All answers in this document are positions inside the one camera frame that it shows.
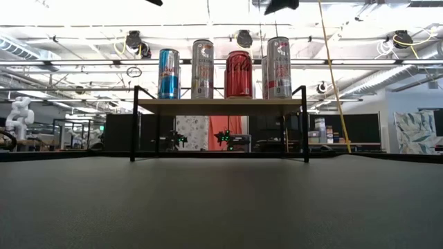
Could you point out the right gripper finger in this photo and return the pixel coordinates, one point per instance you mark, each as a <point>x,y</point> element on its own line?
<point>282,4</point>

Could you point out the white Celsius can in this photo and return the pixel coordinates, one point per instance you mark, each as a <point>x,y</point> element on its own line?
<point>202,76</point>
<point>279,76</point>

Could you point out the grey beverage can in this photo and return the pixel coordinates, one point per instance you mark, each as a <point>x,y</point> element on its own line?
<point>264,79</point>

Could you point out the blue silver Red Bull can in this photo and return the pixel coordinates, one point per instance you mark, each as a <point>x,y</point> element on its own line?
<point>169,79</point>

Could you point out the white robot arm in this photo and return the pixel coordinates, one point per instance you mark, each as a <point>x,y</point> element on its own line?
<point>20,115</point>
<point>74,135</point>

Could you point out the black round lamp fixture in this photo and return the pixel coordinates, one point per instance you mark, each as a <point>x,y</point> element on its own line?
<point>244,38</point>
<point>403,38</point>
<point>133,39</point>

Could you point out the small round black lamp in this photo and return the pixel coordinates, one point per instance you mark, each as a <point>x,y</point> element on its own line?
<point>322,87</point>

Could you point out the black partition panel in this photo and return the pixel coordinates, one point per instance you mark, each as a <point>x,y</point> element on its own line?
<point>266,128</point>
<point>121,131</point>

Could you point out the grey cylinder container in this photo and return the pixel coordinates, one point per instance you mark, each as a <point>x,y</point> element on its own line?
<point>320,126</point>

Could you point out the red panel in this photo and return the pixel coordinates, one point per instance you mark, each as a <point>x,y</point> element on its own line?
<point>221,122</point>

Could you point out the white patterned panel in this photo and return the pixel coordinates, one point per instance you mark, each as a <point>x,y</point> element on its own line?
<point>194,131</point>

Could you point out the light storage box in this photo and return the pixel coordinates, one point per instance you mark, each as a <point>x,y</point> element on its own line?
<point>312,136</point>

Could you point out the small robot with green lights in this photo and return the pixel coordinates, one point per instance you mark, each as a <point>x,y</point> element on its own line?
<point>174,140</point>
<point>225,137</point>

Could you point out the stack of small boxes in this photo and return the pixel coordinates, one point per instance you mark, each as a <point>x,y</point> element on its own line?
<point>329,135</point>

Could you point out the colourful abstract painting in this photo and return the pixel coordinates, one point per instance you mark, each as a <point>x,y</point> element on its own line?
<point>415,131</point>

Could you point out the black monitor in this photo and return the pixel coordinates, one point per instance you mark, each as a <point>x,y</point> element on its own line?
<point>439,122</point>

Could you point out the black table mat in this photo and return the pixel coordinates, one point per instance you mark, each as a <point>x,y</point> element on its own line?
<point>138,214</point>

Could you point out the wooden shelf with black frame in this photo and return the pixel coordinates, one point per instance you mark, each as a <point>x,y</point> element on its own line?
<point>221,107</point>

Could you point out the silver ventilation duct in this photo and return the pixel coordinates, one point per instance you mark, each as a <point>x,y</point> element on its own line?
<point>20,52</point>

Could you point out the black wall screen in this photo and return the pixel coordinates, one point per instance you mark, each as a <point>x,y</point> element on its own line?
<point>363,128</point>

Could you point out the black aluminium table frame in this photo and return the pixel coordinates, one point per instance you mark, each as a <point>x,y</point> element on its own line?
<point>41,155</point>

